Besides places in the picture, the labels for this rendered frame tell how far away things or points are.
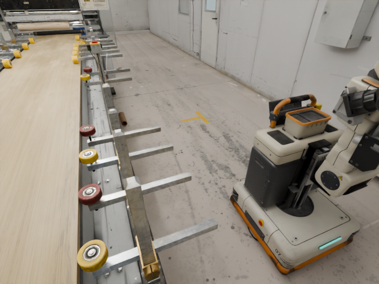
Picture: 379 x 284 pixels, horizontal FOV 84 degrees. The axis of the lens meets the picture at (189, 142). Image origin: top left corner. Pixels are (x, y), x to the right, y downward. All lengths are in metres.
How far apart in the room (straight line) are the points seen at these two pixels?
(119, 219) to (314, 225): 1.22
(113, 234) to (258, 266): 1.04
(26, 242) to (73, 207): 0.15
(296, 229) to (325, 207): 0.32
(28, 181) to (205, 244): 1.20
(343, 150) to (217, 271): 1.07
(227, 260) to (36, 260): 1.22
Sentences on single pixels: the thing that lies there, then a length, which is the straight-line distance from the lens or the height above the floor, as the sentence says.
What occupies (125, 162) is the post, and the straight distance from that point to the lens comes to 0.76.
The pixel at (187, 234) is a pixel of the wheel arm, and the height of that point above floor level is 0.82.
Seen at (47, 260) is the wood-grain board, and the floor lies 0.90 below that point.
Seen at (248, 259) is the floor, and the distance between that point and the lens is 1.74.
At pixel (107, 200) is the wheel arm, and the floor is 0.84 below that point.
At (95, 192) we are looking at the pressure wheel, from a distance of 0.89.
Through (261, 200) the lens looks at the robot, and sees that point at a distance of 1.57.
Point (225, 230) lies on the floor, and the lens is 1.82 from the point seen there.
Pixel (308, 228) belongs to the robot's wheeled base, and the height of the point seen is 0.28.
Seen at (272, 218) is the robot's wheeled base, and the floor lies 0.28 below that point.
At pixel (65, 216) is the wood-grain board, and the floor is 0.90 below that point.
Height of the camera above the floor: 1.52
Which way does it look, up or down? 35 degrees down
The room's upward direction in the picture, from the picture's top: straight up
